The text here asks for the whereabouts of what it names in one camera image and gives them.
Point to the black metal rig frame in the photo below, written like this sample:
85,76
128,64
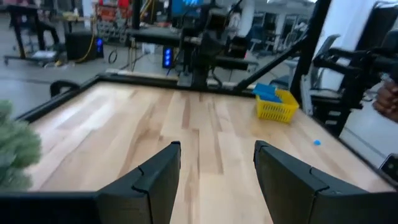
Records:
308,46

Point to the yellow plastic basket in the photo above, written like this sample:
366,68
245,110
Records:
276,110

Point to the blue-screen monitor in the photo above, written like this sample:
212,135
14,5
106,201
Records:
186,4

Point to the blue sponge crumb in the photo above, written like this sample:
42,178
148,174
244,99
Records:
317,142

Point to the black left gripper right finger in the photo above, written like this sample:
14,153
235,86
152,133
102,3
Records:
295,196

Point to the blue sponge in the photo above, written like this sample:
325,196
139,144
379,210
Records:
264,89
272,99

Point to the potted green plant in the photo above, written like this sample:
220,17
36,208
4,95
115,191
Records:
15,149

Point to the black table-level camera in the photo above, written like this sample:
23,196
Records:
390,168

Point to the person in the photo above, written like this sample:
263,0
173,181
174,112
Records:
387,101

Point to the red storage bin rack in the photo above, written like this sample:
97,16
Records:
109,14

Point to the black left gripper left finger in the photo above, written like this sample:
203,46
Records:
149,193

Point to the black computer tower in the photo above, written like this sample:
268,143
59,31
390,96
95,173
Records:
168,57
81,46

